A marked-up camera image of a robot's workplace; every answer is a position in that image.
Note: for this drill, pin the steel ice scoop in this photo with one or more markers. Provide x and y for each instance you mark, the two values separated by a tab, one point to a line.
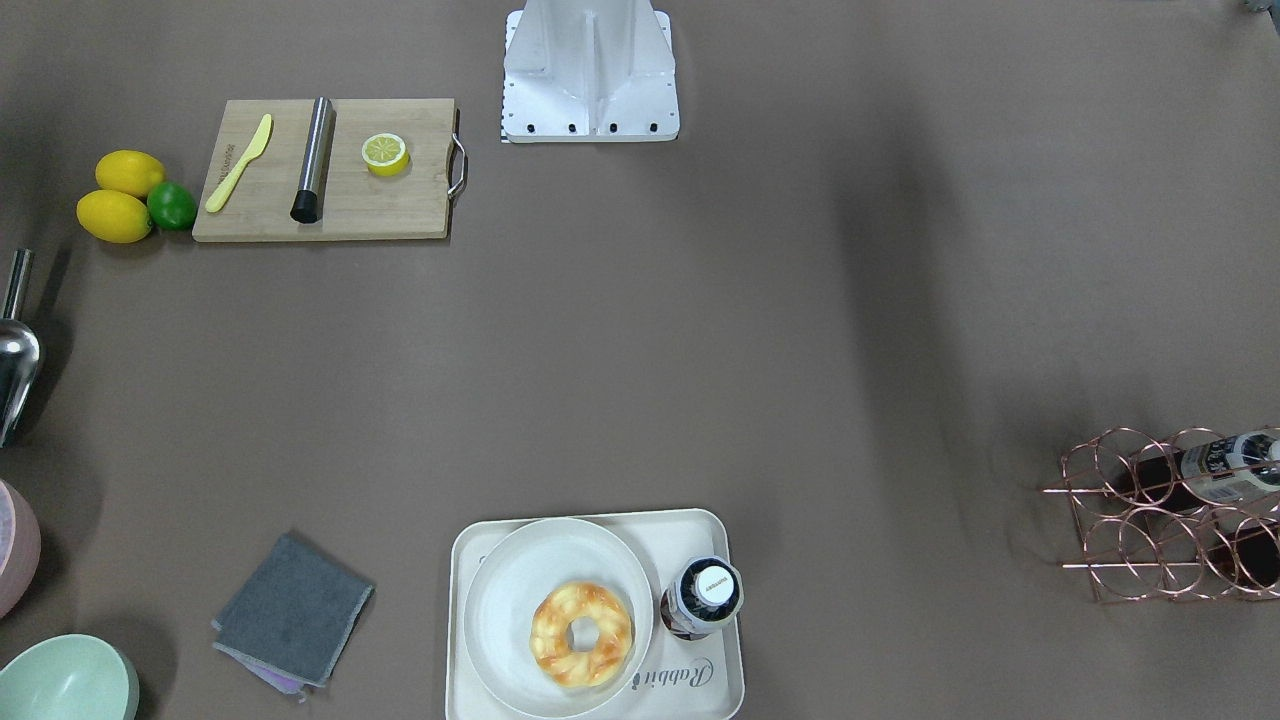
21	352

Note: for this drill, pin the yellow lemon lower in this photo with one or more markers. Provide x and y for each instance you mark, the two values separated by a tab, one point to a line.
113	216

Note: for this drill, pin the tea bottle upper rack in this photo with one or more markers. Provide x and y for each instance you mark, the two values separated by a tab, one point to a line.
1234	469

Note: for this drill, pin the yellow plastic knife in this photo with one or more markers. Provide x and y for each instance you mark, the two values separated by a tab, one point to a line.
254	149

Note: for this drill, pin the mint green bowl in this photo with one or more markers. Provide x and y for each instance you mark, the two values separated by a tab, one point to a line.
73	676

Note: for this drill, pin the copper wire bottle rack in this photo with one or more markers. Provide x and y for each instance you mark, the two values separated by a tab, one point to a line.
1134	552

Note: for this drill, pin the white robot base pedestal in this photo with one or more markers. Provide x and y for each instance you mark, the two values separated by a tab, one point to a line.
589	71

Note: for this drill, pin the green lime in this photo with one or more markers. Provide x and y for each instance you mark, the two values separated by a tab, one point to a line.
171	207

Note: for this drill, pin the pink bowl with ice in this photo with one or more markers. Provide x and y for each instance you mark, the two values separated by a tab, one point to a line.
20	546

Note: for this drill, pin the half lemon slice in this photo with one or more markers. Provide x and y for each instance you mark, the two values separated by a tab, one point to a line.
385	154

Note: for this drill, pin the grey folded cloth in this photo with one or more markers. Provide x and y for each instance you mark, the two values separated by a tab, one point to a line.
291	620

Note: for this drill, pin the glazed twisted donut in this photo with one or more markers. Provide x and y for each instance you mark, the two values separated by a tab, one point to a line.
581	635

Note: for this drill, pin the white round plate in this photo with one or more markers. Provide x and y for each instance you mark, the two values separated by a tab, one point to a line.
511	582

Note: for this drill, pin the tea bottle on tray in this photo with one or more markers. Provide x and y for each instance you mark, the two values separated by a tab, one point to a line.
702	599

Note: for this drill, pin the yellow lemon upper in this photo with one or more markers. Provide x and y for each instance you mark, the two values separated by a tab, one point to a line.
129	171

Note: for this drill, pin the yellow lemon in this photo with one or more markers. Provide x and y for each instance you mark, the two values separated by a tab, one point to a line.
113	216
129	171

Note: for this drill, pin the bamboo cutting board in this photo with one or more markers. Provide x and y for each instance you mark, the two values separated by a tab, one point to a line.
357	205

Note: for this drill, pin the cream rabbit tray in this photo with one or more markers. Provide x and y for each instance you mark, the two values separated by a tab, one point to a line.
678	679

